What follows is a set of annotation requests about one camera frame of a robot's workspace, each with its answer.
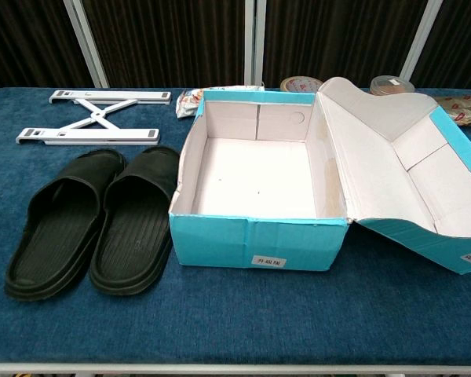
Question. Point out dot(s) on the black rubber slipper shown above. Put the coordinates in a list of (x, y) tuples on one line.
[(129, 243), (43, 251)]

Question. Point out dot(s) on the light blue shoe box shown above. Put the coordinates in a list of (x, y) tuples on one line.
[(220, 239)]

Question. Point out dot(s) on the white snack bag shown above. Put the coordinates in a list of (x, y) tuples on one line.
[(186, 104)]

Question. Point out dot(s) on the brown packing tape roll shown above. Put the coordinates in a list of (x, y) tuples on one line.
[(298, 84)]

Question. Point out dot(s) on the blue table cloth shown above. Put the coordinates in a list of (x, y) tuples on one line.
[(235, 314)]

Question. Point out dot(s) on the white folding laptop stand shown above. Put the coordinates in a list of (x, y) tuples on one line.
[(98, 114)]

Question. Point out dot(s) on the dark ribbed partition panel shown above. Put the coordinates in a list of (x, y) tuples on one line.
[(23, 39), (172, 39), (337, 39), (463, 39)]

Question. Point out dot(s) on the round clear plastic container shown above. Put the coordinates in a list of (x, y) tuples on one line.
[(388, 84)]

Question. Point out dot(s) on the gold red snack package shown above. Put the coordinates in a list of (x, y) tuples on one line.
[(467, 110)]

